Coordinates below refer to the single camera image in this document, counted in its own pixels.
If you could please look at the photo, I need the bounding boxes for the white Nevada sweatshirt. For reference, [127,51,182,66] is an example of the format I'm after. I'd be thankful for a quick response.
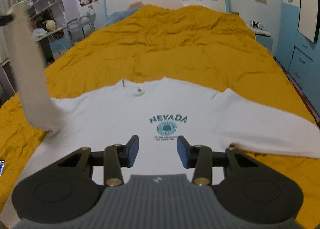
[1,3,319,227]

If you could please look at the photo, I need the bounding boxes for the round white lamp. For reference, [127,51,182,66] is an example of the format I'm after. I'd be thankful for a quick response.
[46,20,56,31]

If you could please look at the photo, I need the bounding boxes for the cluttered desk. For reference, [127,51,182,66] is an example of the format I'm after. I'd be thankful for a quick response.
[32,24,71,66]

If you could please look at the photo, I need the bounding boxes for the grey metal chair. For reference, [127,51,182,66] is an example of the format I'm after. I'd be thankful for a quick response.
[66,12,96,46]

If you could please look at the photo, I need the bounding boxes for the blue pillow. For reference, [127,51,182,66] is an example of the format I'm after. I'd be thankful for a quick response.
[105,8,138,27]

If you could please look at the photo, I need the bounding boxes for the mustard yellow quilt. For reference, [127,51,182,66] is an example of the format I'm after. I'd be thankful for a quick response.
[1,5,319,228]

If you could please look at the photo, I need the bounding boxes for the blue nightstand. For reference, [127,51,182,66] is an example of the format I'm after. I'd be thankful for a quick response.
[254,31,273,52]

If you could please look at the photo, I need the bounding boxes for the blue wardrobe with mirror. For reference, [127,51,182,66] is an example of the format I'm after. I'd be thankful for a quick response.
[276,0,319,111]

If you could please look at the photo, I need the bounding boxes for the white headphones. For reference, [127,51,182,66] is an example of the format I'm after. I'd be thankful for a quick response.
[249,20,264,30]

